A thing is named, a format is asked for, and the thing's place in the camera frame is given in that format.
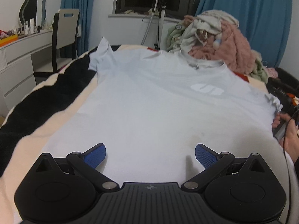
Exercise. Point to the white and black chair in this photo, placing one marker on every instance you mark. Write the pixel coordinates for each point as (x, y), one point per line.
(67, 28)

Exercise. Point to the orange box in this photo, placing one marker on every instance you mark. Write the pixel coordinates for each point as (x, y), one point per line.
(8, 40)

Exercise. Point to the white window sill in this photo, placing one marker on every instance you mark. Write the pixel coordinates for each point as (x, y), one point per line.
(130, 18)

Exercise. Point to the light blue t-shirt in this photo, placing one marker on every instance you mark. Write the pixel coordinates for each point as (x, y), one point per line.
(151, 98)

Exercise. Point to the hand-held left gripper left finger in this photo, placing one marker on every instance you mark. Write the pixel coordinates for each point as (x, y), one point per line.
(94, 155)

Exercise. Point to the white tripod stand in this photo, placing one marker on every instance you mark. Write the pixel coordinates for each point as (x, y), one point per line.
(161, 28)

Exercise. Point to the row of cosmetic bottles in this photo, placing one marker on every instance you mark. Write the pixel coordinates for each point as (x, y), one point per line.
(32, 26)

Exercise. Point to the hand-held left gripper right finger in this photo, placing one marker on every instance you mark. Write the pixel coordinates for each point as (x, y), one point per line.
(206, 156)

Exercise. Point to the white dressing table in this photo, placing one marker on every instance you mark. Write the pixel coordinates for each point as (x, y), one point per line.
(16, 65)

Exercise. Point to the red black cream striped blanket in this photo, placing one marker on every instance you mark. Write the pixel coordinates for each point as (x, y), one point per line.
(35, 112)

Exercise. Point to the blue curtain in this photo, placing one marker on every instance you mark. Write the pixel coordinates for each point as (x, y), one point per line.
(87, 16)
(257, 16)

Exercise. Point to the wavy black framed mirror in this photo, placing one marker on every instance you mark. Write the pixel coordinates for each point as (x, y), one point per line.
(28, 7)

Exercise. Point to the pink fleece blanket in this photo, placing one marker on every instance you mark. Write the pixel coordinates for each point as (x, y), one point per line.
(233, 46)

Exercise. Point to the white grey garment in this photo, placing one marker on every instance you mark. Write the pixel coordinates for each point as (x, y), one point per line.
(210, 21)

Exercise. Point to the small pink garment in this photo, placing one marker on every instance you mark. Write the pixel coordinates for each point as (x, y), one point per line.
(271, 72)

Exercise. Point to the pile of clothes and blankets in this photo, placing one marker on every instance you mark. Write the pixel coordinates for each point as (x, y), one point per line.
(174, 37)

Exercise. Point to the black armchair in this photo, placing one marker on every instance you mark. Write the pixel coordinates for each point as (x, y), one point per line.
(286, 74)

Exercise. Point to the person's right hand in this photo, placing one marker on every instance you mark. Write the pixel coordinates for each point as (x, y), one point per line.
(293, 140)

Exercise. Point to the pink plush toy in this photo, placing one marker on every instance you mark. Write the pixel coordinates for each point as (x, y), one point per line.
(8, 34)

